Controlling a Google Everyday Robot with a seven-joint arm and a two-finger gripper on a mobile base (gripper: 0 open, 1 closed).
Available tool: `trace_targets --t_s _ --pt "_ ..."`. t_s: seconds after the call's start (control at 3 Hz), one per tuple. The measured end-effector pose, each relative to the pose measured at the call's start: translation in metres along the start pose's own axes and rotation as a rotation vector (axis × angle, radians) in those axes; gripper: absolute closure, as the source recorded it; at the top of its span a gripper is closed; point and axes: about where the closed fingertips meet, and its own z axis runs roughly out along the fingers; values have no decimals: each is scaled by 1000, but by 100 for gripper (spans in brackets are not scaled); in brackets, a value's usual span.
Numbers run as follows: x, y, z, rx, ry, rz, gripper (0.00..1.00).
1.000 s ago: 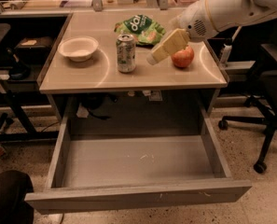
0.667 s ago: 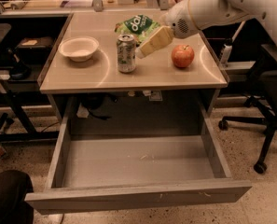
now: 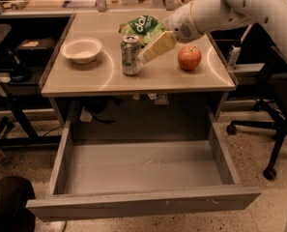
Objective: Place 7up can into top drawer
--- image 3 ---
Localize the open grey top drawer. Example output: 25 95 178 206
27 102 261 221

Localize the grey cabinet table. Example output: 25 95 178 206
38 10 238 128

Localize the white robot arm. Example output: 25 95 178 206
163 0 287 63

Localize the red apple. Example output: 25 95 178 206
178 45 202 71

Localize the silver green 7up can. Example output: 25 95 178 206
121 35 141 75

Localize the black office chair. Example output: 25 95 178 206
226 45 287 181

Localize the dark trousers leg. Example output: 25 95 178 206
0 176 36 232

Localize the green chip bag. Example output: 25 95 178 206
119 14 167 45

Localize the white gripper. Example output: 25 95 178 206
137 2 203 64

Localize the black bag on shelf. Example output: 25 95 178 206
15 38 55 67

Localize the white spray bottle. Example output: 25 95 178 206
227 24 252 70

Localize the white paper bowl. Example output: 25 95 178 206
60 38 102 65

